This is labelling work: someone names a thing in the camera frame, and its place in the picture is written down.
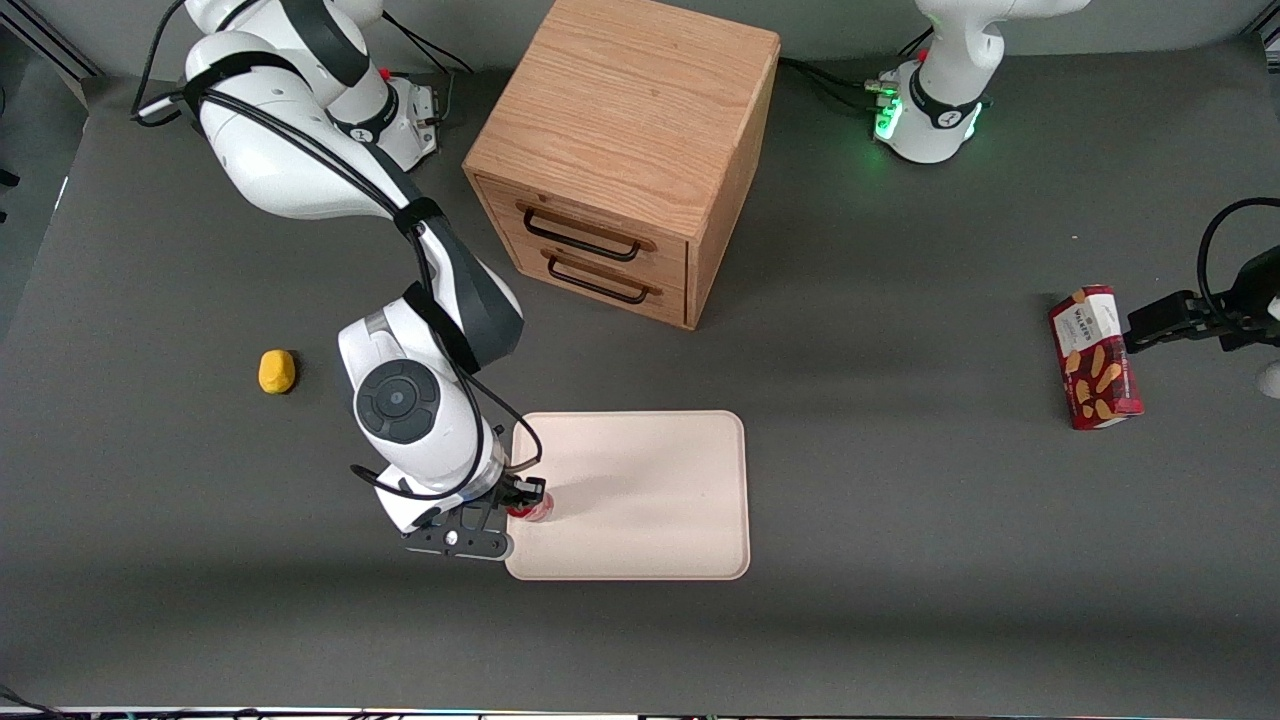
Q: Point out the red coke bottle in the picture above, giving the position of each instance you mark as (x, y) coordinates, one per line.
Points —
(538, 511)

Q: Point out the beige plastic tray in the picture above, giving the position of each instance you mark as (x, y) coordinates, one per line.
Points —
(640, 495)

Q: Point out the red biscuit box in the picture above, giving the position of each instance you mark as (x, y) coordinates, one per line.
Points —
(1095, 360)

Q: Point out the aluminium frame rail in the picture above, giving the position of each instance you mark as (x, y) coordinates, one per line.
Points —
(50, 45)

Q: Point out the oak wooden drawer cabinet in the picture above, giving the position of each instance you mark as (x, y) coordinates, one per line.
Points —
(620, 100)

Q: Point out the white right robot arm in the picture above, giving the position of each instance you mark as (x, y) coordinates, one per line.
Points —
(300, 160)

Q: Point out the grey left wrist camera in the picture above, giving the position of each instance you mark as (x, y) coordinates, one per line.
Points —
(1271, 380)

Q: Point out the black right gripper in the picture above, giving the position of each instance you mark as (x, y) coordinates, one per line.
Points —
(519, 492)

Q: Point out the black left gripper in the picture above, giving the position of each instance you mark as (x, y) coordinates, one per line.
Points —
(1243, 312)

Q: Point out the yellow lemon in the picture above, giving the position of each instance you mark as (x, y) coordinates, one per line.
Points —
(277, 372)

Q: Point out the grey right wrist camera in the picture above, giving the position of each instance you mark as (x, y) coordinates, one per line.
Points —
(460, 542)

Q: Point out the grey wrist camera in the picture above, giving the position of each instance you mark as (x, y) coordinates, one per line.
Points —
(460, 542)
(1271, 380)

